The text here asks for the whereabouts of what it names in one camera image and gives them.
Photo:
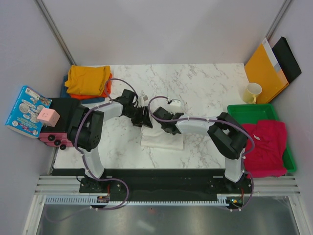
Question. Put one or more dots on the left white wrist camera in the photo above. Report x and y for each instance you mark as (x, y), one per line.
(142, 99)

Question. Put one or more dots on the black and pink case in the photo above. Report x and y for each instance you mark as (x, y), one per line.
(57, 136)

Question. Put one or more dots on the white t shirt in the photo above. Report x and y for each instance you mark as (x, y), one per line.
(156, 138)

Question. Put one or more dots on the blue printed box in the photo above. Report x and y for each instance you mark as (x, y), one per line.
(23, 116)

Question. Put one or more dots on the orange envelope folder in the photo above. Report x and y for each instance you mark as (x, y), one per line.
(263, 68)

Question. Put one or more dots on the blue folded shirt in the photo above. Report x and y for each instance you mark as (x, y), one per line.
(64, 94)

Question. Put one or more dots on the magenta t shirt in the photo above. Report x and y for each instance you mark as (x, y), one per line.
(270, 138)

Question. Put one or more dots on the green plastic tray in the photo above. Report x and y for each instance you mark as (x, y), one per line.
(251, 114)

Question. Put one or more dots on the orange folded shirt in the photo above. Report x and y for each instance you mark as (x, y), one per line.
(104, 94)

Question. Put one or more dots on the mustard yellow folded shirt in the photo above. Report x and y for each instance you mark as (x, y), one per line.
(85, 80)

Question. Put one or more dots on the white cable duct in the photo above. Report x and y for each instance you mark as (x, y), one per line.
(103, 201)

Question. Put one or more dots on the pink cube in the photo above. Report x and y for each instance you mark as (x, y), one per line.
(48, 117)

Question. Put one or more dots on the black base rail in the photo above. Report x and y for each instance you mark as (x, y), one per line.
(164, 184)

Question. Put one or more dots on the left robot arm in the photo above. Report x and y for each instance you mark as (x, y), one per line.
(86, 125)

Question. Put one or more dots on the yellow mug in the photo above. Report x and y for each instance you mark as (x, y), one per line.
(252, 91)

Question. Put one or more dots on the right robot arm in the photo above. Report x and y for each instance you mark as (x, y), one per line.
(228, 136)

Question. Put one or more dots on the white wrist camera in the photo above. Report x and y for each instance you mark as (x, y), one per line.
(174, 103)
(142, 99)

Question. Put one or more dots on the black flat box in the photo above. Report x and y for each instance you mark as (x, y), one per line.
(286, 59)

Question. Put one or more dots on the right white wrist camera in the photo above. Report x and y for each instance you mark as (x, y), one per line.
(174, 103)

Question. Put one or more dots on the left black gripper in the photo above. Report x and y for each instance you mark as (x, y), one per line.
(143, 120)

